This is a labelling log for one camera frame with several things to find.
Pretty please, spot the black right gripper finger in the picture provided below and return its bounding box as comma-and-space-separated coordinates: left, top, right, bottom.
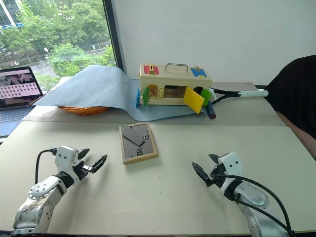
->
191, 161, 213, 187
208, 153, 222, 164

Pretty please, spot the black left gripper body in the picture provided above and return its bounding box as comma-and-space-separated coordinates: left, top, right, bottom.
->
73, 160, 89, 182

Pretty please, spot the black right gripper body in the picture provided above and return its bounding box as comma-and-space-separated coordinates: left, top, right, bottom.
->
209, 163, 226, 189

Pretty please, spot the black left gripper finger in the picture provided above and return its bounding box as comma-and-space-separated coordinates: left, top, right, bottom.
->
83, 154, 109, 174
78, 148, 91, 160

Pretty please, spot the laptop computer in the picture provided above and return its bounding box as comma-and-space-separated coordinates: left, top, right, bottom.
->
0, 66, 45, 138

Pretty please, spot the orange woven basket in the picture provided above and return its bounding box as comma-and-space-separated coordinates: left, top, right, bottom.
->
57, 105, 111, 117

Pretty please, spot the dark marker pen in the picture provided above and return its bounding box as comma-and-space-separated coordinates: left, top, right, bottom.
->
205, 99, 217, 120

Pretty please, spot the light blue cloth sheet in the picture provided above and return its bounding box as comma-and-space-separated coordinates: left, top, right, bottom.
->
32, 64, 211, 122

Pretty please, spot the wooden lock box toy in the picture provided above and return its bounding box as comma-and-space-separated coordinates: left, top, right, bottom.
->
135, 62, 213, 115

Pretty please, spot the person in black clothing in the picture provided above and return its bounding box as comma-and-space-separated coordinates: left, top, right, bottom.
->
265, 55, 316, 160

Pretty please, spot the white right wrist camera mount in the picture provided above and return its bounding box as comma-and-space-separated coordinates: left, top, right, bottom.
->
217, 152, 244, 196

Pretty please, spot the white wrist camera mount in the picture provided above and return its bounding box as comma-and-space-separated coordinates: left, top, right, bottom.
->
54, 146, 81, 184
217, 152, 244, 196

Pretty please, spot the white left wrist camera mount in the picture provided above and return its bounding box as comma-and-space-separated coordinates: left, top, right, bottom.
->
54, 146, 81, 184

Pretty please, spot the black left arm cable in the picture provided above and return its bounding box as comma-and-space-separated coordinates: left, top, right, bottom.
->
35, 147, 59, 185

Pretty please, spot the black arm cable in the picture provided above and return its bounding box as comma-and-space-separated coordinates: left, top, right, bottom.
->
209, 173, 296, 236
35, 147, 59, 185

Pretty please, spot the wooden picture frame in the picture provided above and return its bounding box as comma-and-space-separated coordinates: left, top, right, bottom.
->
118, 121, 159, 166

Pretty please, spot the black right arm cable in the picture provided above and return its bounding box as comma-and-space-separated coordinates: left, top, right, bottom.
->
209, 173, 296, 236

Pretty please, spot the racket with white handle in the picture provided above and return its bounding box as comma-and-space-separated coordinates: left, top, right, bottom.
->
209, 87, 269, 105

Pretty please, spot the black window frame post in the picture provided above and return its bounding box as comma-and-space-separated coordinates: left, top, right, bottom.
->
102, 0, 127, 76

